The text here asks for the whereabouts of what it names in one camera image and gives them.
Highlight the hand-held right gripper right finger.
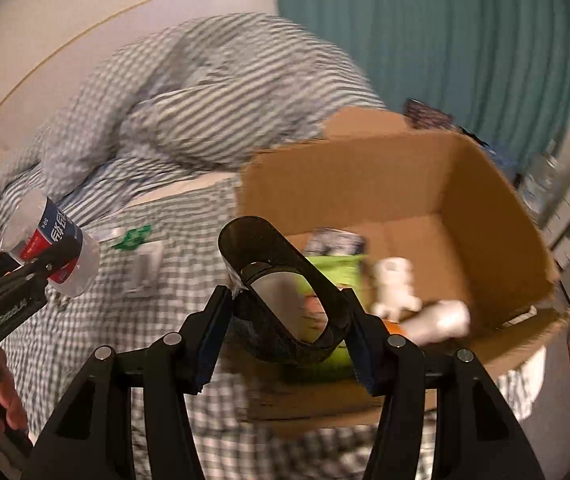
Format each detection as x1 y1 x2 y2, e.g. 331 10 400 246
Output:
342 287 546 480

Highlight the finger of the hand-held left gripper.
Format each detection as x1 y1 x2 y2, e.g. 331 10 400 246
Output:
0 247 73 291

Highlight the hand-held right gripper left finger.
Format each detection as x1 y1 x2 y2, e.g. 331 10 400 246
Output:
20 285 233 480

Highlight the clear plastic water bottle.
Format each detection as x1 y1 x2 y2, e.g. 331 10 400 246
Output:
2 195 102 297

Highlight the white toy figure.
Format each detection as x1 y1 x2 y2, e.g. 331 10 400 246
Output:
370 257 423 318

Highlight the green snack packet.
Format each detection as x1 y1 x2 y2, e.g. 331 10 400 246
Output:
285 255 370 381

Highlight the white tape roll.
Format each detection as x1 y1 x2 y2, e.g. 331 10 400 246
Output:
405 300 470 343

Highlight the green and white wrapper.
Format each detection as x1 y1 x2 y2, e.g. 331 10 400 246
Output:
127 245 163 296

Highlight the white tissue pack navy border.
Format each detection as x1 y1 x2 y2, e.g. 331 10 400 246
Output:
305 228 368 258

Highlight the small green packet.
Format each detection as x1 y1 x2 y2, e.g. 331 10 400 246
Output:
111 225 153 251

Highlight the dark smoky plastic holder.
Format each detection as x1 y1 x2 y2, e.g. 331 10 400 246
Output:
217 216 353 365

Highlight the cardboard box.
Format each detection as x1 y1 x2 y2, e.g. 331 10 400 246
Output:
235 107 570 436

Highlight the grey checked bed sheet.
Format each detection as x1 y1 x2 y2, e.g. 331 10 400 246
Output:
0 180 546 480

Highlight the grey checked duvet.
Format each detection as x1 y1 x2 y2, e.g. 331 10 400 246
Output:
0 12 386 256

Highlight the dark patterned cloth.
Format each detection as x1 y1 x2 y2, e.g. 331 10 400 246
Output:
405 99 456 131

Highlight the teal curtain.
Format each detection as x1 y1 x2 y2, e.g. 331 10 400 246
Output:
270 0 570 136

